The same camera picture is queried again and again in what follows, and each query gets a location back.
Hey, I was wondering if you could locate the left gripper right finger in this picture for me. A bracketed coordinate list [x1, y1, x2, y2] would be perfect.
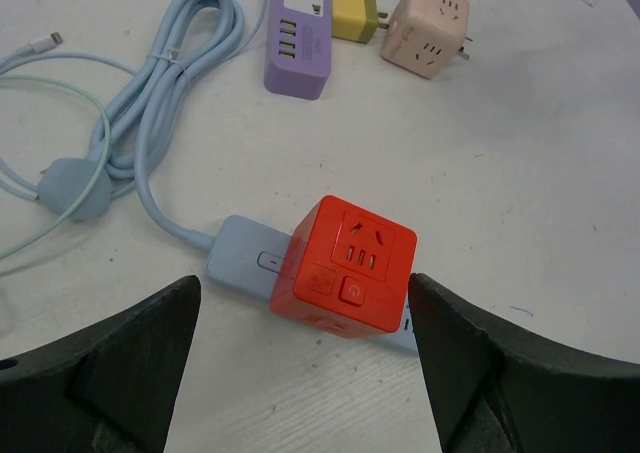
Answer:
[408, 274, 639, 452]

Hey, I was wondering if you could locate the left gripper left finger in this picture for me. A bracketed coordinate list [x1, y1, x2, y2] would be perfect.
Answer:
[1, 276, 201, 452]

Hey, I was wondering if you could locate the red cube socket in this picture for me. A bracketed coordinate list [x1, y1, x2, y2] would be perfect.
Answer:
[269, 195, 418, 339]

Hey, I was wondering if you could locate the pink cube socket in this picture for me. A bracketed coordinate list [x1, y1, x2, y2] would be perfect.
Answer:
[381, 0, 470, 79]

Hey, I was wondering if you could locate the yellow plug adapter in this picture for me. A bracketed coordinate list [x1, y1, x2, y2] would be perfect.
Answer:
[332, 0, 389, 44]

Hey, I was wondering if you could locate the light blue power strip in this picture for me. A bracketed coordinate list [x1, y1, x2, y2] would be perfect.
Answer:
[206, 210, 418, 357]

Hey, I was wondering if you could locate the purple power strip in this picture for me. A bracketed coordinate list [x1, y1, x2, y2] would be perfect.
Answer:
[264, 0, 332, 100]

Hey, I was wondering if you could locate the thin mint cable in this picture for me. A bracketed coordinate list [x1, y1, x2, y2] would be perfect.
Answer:
[0, 74, 112, 277]

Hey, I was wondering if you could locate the light blue coiled cord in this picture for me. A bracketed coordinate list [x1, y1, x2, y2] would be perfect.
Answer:
[0, 0, 247, 250]

